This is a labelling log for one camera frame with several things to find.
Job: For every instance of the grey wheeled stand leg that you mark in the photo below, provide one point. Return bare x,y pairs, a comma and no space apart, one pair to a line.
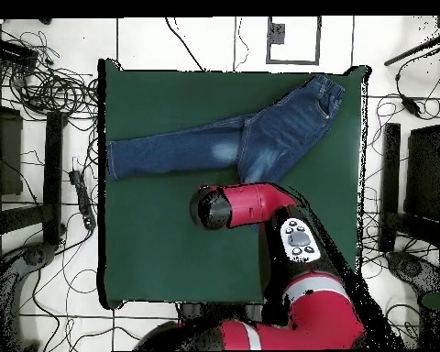
33,256
410,267

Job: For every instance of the black stand bar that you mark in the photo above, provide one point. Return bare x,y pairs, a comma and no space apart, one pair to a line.
53,176
391,165

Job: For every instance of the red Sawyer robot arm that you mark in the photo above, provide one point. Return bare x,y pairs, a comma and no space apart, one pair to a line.
256,201

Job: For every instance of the black power strip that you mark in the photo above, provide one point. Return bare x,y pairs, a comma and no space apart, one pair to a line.
82,198

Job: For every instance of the grey square frame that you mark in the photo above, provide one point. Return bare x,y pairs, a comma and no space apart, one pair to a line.
293,62

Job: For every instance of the black flat box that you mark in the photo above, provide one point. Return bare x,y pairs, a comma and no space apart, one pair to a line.
11,49

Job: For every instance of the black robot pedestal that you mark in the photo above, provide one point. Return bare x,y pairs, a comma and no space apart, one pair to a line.
220,311

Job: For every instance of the dark green table cloth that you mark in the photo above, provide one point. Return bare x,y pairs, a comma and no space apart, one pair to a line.
150,249

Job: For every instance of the dark square case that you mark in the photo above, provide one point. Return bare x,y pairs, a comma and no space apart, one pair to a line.
7,154
425,172

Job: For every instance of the black tripod leg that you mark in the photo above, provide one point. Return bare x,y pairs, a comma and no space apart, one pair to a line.
407,55

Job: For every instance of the black power adapter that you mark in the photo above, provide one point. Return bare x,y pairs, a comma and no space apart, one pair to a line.
410,105

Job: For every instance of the blue denim jeans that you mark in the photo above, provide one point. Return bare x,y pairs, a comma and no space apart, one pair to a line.
278,139

